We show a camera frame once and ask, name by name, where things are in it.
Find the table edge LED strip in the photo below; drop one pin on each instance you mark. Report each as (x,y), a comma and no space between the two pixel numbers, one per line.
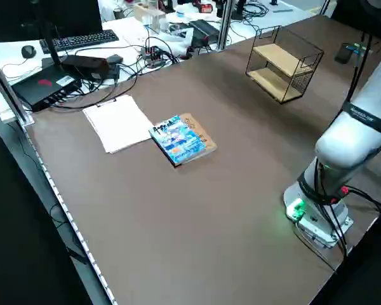
(66,213)

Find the brown cover book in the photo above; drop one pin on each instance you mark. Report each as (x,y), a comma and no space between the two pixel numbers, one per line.
(197,125)

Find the blue illustrated book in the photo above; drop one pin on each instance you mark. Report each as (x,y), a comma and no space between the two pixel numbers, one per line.
(177,141)

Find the clipboard with white paper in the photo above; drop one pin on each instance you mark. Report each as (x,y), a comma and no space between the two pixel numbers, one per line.
(117,124)

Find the black keyboard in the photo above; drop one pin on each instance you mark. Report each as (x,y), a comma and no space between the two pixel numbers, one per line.
(79,39)

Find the aluminium frame corner post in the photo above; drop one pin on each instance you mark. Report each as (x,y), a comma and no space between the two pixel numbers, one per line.
(9,92)

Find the black flat device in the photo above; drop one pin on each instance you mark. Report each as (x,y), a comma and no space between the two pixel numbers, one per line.
(204,28)

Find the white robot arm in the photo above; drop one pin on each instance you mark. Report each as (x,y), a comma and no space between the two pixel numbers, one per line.
(343,149)

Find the black monitor with stand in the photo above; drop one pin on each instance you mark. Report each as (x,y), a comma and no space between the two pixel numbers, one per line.
(25,16)

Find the clear acrylic box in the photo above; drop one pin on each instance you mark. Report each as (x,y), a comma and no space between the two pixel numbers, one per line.
(149,17)

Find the black box with red logo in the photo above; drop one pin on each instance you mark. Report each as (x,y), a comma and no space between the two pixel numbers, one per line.
(41,87)

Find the blue marker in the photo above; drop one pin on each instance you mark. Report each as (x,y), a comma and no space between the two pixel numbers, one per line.
(352,48)

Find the black computer mouse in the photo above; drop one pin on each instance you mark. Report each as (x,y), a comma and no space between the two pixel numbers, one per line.
(28,51)

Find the aluminium profile post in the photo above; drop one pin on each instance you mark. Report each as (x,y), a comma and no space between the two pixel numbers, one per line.
(224,22)

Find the black power brick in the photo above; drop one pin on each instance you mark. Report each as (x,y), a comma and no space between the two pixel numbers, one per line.
(85,65)

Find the black mesh pen holder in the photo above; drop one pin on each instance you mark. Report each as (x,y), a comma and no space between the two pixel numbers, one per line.
(343,54)

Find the grey USB hub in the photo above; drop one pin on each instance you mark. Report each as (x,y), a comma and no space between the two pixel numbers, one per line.
(152,55)

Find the green marker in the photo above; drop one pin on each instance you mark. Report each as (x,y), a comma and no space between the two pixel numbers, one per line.
(363,47)

